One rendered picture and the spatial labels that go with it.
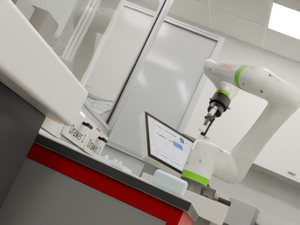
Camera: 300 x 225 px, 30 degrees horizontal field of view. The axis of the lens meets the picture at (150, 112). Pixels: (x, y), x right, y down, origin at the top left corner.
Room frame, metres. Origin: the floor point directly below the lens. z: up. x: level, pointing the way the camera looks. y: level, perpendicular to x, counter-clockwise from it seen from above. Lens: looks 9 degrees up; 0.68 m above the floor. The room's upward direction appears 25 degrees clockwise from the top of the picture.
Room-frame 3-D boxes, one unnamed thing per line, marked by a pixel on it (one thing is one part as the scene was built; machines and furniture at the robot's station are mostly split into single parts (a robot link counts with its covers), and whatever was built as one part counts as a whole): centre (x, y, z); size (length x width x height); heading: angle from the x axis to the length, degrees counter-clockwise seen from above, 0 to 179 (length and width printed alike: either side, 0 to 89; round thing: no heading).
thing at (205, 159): (2.46, -0.31, 0.99); 0.16 x 0.13 x 0.19; 114
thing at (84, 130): (2.27, 0.24, 0.87); 0.29 x 0.02 x 0.11; 168
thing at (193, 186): (2.45, -0.36, 0.87); 0.26 x 0.15 x 0.06; 84
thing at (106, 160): (1.99, 0.04, 0.78); 0.12 x 0.08 x 0.04; 68
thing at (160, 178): (1.56, -0.13, 0.78); 0.15 x 0.10 x 0.04; 173
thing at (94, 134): (2.58, 0.17, 0.87); 0.29 x 0.02 x 0.11; 168
